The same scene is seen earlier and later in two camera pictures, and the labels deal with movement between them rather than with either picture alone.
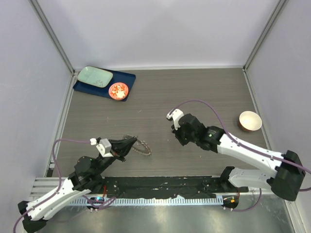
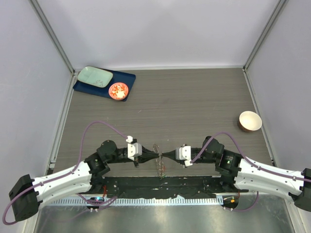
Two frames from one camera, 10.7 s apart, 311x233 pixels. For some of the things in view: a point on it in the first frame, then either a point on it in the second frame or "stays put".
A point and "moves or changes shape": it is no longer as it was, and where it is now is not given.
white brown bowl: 249,121 stays put
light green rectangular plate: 98,77 stays put
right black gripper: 182,141 -> 171,154
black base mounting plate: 165,187 stays put
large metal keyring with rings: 129,136 moves or changes shape
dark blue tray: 126,78 stays put
